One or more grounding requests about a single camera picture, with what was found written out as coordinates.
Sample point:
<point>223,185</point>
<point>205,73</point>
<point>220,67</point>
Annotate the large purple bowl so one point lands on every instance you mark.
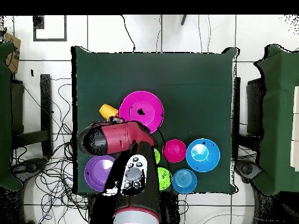
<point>97,172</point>

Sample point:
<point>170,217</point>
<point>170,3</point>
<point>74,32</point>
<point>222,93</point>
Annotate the green cloth side table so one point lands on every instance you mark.
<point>278,116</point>
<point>4,116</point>

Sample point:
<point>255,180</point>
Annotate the large pink bowl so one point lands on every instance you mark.
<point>149,102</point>

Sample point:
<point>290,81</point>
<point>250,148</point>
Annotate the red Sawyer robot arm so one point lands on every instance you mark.
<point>116,137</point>

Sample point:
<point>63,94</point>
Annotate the dark grey machine base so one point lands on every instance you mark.
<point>32,165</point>
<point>247,169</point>

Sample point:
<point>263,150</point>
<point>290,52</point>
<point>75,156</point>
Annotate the large blue bowl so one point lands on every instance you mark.
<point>210,161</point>

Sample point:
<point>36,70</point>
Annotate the green cup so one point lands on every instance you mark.
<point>157,155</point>

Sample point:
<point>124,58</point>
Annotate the small red bowl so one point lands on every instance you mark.
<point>174,151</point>

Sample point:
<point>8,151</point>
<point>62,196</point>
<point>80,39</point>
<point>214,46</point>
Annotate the black floor marker frame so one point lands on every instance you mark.
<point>38,22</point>

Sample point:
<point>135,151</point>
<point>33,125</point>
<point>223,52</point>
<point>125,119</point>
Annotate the white stacked boxes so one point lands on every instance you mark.
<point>296,105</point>

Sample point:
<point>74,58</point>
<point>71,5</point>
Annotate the orange cup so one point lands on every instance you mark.
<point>107,110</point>

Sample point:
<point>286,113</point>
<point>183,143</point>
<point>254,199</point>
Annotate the small green bowl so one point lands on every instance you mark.
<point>164,178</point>

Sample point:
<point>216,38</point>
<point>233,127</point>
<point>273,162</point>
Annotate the dark green tablecloth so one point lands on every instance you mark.
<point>186,70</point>

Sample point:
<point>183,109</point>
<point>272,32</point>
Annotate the small blue bowl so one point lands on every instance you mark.
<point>184,181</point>

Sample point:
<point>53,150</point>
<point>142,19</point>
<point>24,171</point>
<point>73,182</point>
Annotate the cardboard box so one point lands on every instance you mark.
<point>12,42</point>

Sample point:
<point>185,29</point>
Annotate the black metal frame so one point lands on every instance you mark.
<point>46,105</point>
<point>254,105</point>

